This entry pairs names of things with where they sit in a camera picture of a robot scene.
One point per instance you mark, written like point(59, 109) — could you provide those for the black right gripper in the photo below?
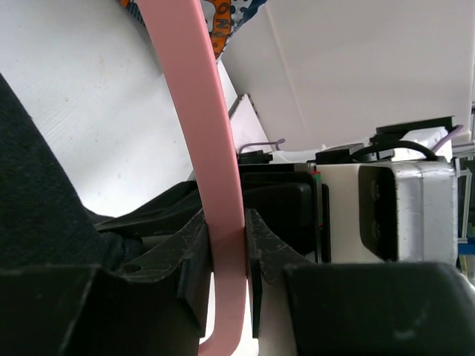
point(293, 200)

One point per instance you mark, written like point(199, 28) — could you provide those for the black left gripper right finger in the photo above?
point(303, 308)

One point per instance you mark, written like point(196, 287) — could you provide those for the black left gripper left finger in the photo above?
point(155, 305)

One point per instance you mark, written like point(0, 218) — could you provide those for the black trousers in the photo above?
point(42, 218)

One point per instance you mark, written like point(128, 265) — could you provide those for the pink hanger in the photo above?
point(196, 90)

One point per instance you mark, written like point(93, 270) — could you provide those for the patterned orange teal garment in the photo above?
point(222, 22)

